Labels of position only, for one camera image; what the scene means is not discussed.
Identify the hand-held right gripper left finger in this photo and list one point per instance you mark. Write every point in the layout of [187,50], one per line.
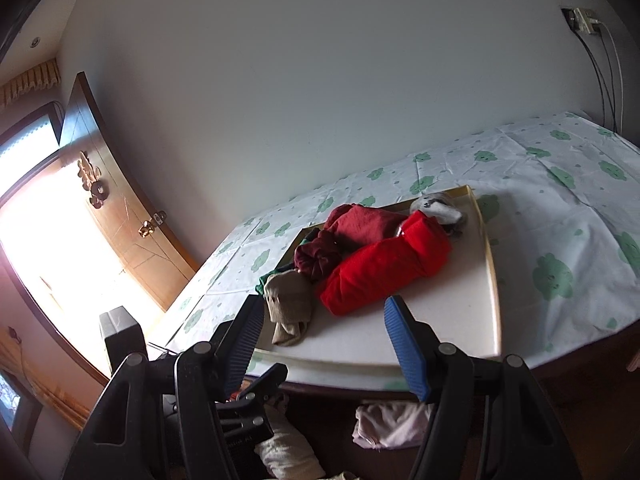
[245,340]

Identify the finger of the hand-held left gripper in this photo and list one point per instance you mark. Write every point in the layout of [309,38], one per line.
[265,382]
[247,417]

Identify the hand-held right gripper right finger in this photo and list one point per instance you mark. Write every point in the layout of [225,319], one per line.
[407,345]

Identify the beige ribbed underwear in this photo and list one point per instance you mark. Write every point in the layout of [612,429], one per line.
[287,310]

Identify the white tray with gold rim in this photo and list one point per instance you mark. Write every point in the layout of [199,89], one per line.
[450,310]

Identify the cream dotted underwear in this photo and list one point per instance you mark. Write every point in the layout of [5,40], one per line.
[290,455]

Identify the green underwear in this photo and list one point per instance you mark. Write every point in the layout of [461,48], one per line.
[265,282]

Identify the bright red underwear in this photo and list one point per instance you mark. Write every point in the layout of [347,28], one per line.
[380,270]

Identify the pink underwear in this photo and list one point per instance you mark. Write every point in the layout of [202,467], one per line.
[390,425]

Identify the maroon underwear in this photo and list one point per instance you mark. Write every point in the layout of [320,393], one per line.
[317,257]

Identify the dark red underwear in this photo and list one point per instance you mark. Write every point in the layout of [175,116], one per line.
[370,227]

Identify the grey and white underwear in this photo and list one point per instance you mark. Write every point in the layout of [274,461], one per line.
[440,210]

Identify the gold door decoration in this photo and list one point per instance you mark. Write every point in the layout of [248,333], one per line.
[95,190]

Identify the wooden door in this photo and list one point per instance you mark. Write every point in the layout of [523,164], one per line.
[125,185]

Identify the dark wooden dresser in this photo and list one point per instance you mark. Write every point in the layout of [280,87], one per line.
[575,385]

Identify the white green-printed tablecloth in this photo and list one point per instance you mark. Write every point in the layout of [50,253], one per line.
[550,210]

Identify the transom window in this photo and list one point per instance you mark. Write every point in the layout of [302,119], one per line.
[27,135]

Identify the yellow curtain valance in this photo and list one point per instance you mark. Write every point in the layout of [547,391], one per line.
[30,82]

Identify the round ceiling light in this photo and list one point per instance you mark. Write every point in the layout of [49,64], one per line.
[34,41]

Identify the wall socket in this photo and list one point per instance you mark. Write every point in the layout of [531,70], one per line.
[582,19]

